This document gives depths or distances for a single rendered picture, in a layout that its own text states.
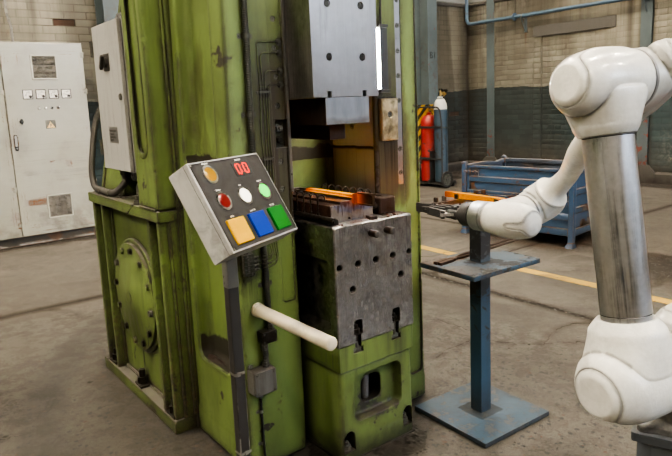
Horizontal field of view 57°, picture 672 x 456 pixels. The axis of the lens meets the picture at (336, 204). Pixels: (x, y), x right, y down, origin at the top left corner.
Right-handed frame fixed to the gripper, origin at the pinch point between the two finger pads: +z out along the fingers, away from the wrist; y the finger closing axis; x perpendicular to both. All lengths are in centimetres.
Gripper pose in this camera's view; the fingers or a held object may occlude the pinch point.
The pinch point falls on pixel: (425, 207)
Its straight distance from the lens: 202.3
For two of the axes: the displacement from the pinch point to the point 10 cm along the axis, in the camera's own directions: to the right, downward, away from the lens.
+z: -6.1, -1.0, 7.9
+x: -0.4, -9.9, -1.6
